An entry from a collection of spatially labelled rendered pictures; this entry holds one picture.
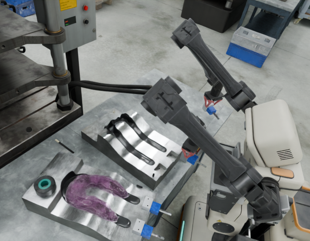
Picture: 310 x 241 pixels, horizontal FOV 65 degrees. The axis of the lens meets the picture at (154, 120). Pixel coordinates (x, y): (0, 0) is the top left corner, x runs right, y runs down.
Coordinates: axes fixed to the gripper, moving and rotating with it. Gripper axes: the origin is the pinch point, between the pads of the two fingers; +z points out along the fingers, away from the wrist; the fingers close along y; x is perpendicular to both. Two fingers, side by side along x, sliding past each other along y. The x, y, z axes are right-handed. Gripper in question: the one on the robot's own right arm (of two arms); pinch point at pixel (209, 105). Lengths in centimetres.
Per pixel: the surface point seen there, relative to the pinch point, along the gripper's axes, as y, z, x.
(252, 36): -244, 72, -178
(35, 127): 97, 17, -28
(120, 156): 62, 6, 13
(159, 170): 46, 8, 26
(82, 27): 59, -22, -63
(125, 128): 55, 3, 0
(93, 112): 63, 16, -29
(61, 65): 77, -14, -39
